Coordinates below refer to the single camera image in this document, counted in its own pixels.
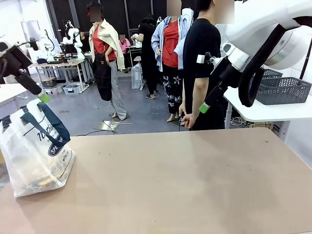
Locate grey workbench table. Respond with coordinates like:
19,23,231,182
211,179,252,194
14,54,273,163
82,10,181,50
28,59,92,95

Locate large grey plastic basket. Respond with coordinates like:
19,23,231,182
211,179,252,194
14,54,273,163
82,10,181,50
254,77,312,106

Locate person's left hand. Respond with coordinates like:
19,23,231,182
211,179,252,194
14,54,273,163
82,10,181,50
178,104,188,122

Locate tan snack packages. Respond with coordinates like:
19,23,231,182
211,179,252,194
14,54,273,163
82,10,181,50
23,168,65,190

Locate person in black T-shirt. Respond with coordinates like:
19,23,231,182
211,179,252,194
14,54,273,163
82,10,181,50
182,0,226,131

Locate metal mannequin floor stand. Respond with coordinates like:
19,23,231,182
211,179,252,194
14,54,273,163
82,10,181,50
92,119,134,135

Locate white translucent navy-handled shopping bag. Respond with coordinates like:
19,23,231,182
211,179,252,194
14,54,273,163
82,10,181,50
0,98,77,198

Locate black plastic crate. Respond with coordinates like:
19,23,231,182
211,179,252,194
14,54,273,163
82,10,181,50
40,77,57,88

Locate large white table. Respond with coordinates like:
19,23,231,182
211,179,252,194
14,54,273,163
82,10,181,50
223,86,312,130

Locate person in black hoodie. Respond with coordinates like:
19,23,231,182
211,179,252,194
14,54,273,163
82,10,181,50
138,14,160,100

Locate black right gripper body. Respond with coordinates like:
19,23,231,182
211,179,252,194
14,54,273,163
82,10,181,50
210,58,244,89

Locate person's right hand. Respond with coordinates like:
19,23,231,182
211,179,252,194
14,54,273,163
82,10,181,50
182,113,198,129

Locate clear lidded storage box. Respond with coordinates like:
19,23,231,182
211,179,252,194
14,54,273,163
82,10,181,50
42,85,63,96
62,84,82,95

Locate small white table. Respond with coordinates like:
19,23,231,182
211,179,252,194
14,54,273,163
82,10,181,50
0,84,31,108

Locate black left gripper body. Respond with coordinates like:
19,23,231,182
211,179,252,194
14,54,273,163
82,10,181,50
4,45,33,76

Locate mannequin with cream jacket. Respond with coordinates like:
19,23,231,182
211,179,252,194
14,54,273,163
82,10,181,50
87,0,127,121

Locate person's right forearm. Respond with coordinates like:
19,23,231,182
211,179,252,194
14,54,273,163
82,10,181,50
192,78,211,117

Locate seated person in pink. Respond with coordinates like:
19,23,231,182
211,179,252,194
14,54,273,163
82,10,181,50
118,34,131,53

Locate black tripod leg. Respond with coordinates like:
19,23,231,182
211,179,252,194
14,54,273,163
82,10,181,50
299,41,312,80

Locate clear plastic container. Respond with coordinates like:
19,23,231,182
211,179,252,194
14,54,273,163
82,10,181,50
131,63,143,90

